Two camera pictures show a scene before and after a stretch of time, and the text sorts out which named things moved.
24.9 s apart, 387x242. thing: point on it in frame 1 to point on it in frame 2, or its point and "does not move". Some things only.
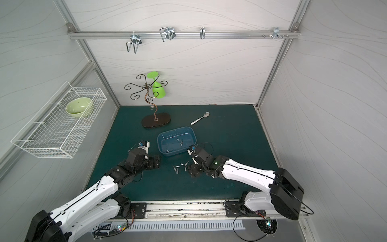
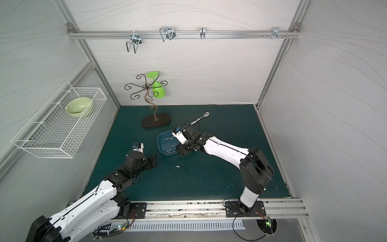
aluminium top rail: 184,34 does not move
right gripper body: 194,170 to 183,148
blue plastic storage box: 176,141 does not move
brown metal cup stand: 153,120 does not move
